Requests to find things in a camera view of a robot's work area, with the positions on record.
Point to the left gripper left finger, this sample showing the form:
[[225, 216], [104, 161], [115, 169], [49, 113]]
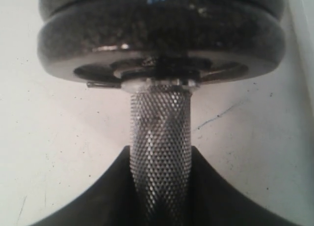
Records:
[[110, 201]]

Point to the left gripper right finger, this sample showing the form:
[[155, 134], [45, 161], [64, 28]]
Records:
[[213, 201]]

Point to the chrome dumbbell bar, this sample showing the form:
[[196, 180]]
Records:
[[161, 150]]

